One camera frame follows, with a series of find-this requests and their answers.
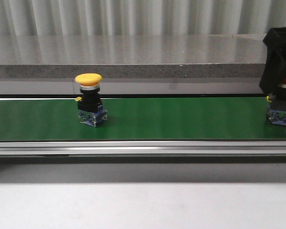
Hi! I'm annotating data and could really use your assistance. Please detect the grey granite counter ledge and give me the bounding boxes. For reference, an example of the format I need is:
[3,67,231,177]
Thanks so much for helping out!
[0,34,266,96]

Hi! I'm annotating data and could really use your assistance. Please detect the red mushroom push button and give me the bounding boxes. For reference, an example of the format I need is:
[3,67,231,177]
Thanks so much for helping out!
[266,79,286,126]

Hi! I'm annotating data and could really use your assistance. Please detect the green conveyor belt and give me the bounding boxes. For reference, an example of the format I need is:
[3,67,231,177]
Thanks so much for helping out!
[0,97,286,156]

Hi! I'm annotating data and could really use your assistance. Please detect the black fabric covered gripper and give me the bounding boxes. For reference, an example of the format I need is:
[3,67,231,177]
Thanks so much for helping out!
[259,27,286,94]

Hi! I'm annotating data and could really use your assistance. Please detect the white pleated curtain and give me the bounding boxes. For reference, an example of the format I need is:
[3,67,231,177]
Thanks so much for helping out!
[0,0,286,36]

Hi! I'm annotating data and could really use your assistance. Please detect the yellow mushroom push button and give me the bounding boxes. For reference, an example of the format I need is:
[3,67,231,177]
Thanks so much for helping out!
[75,73,107,127]

